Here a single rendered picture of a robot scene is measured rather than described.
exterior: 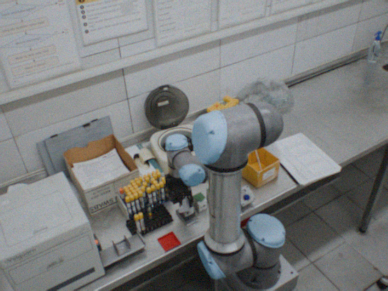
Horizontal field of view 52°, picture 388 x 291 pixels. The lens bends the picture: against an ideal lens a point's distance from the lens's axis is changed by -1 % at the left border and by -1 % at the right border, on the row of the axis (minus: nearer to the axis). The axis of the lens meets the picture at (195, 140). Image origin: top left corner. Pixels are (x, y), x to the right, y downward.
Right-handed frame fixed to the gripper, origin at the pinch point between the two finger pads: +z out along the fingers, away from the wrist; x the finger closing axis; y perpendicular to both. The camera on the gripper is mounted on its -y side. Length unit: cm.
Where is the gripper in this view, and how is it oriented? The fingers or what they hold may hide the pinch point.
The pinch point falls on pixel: (186, 206)
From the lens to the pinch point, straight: 159.8
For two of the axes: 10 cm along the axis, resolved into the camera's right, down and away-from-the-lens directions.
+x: 5.3, 5.1, -6.8
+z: 0.3, 7.8, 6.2
